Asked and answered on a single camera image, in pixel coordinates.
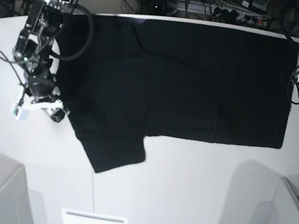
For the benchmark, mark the white left partition panel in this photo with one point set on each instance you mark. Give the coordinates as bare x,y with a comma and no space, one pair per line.
15,207

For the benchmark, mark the white cable slot plate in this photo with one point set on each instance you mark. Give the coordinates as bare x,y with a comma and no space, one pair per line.
78,217

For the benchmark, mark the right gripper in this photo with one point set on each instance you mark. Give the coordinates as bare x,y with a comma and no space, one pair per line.
42,86

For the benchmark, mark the black T-shirt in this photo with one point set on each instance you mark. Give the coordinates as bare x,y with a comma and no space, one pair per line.
173,79

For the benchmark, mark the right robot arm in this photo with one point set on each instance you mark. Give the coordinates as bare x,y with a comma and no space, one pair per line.
33,53

